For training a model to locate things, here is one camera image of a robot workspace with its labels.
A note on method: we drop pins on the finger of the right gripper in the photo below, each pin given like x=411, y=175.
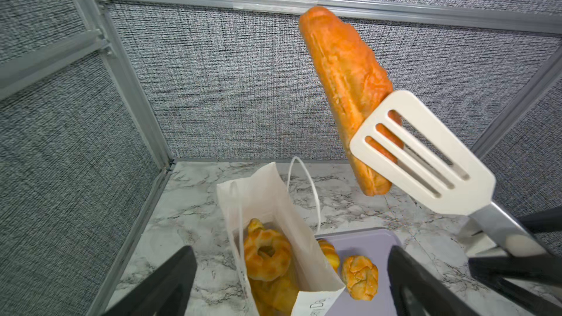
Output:
x=494, y=272
x=547, y=221

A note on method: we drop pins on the large croissant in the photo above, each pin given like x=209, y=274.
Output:
x=279, y=294

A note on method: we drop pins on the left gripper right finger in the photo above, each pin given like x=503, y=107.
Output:
x=416, y=292

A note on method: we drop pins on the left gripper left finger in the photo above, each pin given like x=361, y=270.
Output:
x=166, y=291

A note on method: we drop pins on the reddish brown triangular bread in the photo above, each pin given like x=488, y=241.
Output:
x=354, y=82

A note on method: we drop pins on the round flaky bun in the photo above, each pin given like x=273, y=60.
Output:
x=360, y=276

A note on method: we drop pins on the white paper gift bag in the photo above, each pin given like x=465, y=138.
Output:
x=265, y=196

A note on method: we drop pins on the small round croissant top left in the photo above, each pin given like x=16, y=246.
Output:
x=330, y=254

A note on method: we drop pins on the glazed ring donut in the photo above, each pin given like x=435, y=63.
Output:
x=267, y=252

